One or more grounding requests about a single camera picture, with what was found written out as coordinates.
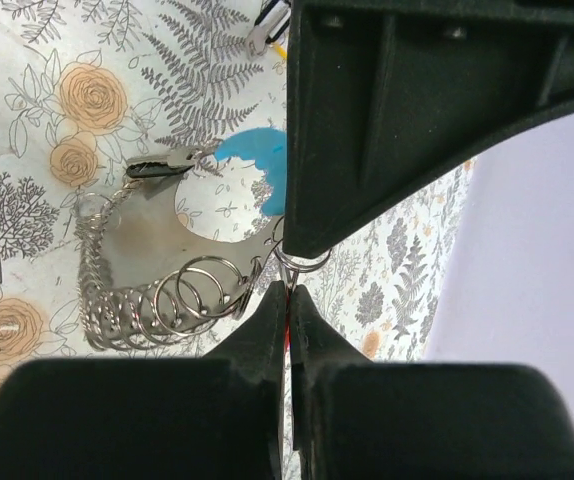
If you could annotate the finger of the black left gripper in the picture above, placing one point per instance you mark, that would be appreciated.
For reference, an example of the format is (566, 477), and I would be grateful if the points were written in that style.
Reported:
(384, 97)

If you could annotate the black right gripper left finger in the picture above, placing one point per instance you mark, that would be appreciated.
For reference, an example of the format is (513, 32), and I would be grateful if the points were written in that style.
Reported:
(214, 417)

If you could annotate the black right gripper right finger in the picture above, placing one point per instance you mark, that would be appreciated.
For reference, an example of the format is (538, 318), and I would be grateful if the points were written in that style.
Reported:
(354, 418)

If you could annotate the floral patterned tablecloth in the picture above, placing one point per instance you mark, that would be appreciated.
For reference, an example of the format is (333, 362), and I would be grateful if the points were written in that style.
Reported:
(85, 85)

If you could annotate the blue key tag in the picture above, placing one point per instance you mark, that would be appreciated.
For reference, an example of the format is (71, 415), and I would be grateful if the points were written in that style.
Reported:
(267, 148)

